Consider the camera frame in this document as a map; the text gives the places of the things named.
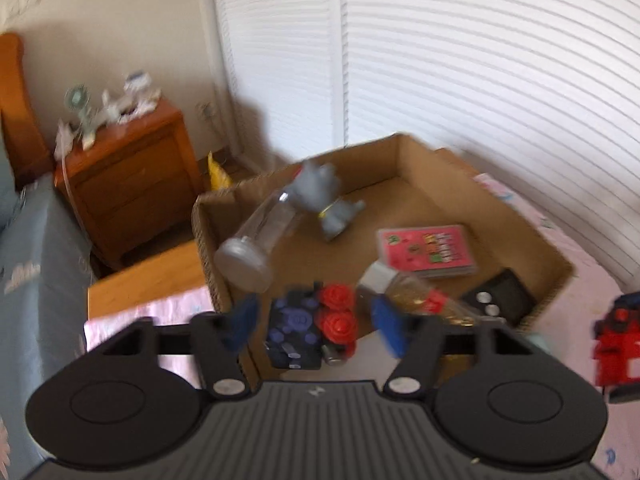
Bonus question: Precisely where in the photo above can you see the blue bed sheet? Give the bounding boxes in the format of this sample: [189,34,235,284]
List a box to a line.
[0,154,93,479]

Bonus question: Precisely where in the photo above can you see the grey plush toy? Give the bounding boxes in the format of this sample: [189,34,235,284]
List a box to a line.
[288,160,366,240]

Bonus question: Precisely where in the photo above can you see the white louvered closet doors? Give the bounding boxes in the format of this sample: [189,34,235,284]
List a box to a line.
[201,0,639,288]

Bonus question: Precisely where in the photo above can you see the red toy train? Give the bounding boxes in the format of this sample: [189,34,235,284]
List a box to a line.
[592,292,639,404]

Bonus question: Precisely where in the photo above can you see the yellow bag on floor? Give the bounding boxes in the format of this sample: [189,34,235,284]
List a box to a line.
[207,152,233,191]

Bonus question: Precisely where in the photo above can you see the small black digital scale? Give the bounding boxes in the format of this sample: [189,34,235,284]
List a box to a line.
[461,269,537,327]

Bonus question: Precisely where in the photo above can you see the floral pink tablecloth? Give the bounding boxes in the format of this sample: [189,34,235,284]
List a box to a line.
[85,174,639,479]

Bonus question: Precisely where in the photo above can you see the white phone stand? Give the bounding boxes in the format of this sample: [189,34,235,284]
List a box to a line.
[116,70,162,125]

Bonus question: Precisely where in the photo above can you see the wooden bed headboard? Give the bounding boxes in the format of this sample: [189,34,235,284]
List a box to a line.
[0,32,54,191]

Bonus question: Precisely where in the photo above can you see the red card pack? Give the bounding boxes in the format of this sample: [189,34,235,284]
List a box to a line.
[376,224,477,278]

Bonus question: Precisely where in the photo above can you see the black toy train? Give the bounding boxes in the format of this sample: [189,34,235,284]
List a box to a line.
[265,282,359,370]

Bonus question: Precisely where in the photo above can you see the empty clear plastic jar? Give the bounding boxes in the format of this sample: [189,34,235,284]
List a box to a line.
[214,190,298,292]

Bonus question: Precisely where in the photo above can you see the cardboard box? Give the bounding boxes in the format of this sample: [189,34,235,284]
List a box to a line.
[192,133,575,388]

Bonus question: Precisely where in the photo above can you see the jar with red label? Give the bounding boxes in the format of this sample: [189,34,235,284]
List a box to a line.
[356,261,480,326]

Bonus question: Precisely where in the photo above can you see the small green desk fan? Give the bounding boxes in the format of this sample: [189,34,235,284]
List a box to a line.
[64,84,96,151]

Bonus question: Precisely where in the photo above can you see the wooden nightstand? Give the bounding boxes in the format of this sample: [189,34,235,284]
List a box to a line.
[54,99,204,269]

